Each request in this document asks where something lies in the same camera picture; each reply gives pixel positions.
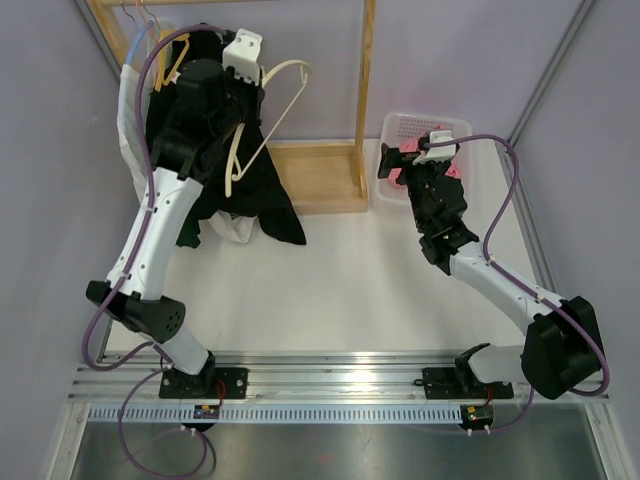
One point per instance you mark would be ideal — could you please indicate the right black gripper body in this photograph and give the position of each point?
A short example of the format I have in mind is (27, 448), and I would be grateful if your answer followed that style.
(419, 179)

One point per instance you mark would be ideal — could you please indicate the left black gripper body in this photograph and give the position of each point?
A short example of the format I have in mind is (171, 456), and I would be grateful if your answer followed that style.
(242, 102)

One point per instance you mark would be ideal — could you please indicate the pink t shirt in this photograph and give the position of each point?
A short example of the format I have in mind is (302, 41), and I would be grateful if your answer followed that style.
(408, 145)

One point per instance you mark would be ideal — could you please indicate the black t shirt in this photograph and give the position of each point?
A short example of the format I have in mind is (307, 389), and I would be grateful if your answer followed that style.
(270, 200)

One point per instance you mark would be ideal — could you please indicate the yellow hanger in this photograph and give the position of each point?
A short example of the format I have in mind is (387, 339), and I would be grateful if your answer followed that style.
(169, 61)

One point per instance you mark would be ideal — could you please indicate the dark green t shirt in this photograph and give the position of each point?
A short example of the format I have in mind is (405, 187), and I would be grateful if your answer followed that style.
(189, 234)

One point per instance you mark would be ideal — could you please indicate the white t shirt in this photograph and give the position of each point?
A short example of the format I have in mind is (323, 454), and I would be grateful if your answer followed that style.
(232, 228)

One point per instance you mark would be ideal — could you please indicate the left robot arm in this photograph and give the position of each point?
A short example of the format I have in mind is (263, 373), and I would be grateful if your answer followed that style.
(132, 293)

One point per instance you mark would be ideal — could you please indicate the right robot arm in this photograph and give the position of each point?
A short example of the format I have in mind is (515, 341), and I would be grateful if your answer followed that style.
(562, 350)

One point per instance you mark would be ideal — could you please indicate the blue white hanger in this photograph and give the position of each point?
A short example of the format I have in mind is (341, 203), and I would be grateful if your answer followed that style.
(142, 30)

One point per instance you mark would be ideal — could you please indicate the pink hanger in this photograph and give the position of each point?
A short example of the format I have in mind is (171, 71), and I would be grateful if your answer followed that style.
(146, 15)

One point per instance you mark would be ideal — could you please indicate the wooden clothes rack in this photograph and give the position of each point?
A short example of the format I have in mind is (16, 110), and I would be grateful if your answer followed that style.
(315, 76)

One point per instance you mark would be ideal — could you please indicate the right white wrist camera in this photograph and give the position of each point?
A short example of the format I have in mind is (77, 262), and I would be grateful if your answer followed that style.
(436, 146)

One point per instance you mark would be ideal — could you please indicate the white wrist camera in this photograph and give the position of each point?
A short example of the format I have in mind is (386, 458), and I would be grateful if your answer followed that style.
(436, 146)
(242, 54)

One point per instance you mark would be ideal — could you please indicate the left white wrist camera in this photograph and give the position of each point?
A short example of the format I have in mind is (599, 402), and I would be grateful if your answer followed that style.
(242, 54)

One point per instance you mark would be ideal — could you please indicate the left aluminium frame post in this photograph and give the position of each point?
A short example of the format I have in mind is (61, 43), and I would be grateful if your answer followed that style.
(106, 34)

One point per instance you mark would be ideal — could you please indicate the aluminium frame post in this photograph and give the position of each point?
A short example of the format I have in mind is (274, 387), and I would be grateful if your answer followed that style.
(106, 34)
(561, 51)

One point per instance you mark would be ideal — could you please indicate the right aluminium frame post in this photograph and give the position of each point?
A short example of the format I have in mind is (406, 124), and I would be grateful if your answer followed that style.
(561, 51)

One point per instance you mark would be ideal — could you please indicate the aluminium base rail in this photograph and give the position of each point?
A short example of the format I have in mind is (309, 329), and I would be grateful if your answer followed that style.
(288, 378)

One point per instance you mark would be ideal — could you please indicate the white slotted cable duct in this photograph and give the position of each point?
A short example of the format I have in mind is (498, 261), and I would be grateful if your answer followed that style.
(279, 414)

